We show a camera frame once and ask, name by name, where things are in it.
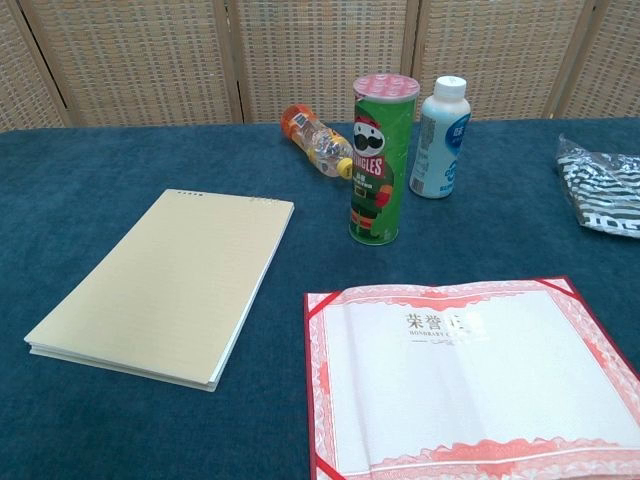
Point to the tan notebook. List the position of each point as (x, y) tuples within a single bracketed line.
[(150, 290)]

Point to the blue table cloth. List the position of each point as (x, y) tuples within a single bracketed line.
[(280, 240)]

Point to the green Pringles chips can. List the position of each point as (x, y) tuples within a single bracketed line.
[(381, 175)]

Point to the clear bottle with orange label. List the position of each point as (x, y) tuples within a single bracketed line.
[(320, 142)]

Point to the white and blue milk bottle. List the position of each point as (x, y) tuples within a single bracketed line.
[(440, 150)]

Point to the red certificate folder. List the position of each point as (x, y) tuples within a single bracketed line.
[(450, 390)]

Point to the woven bamboo folding screen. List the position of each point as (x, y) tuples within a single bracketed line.
[(150, 60)]

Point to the striped garment in plastic bag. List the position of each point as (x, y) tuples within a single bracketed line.
[(605, 195)]

